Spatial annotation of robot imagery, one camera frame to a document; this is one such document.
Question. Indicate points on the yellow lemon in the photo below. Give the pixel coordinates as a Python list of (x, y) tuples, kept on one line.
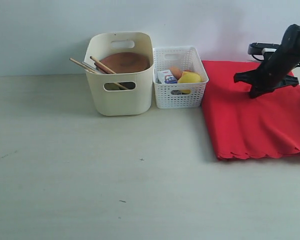
[(188, 77)]

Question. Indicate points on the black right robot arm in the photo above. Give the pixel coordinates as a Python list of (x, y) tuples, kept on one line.
[(290, 42)]

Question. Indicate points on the wooden chopstick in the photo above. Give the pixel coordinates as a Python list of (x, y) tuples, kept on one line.
[(107, 70), (80, 64)]

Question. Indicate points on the red table cloth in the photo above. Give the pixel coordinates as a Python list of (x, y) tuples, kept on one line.
[(244, 128)]

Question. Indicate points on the cream plastic bin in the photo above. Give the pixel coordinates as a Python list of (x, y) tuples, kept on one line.
[(121, 102)]

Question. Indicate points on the brown wooden plate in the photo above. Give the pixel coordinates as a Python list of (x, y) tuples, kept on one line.
[(126, 62)]

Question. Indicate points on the steel table knife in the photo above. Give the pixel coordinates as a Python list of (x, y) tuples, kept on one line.
[(90, 66)]

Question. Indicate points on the white woven plastic basket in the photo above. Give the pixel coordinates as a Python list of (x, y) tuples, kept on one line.
[(178, 95)]

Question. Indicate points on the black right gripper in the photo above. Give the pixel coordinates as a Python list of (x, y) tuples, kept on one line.
[(271, 74)]

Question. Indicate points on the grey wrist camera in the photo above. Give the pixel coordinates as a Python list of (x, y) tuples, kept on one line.
[(256, 48)]

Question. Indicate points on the white blue milk carton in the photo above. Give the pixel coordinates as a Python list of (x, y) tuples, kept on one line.
[(163, 78)]

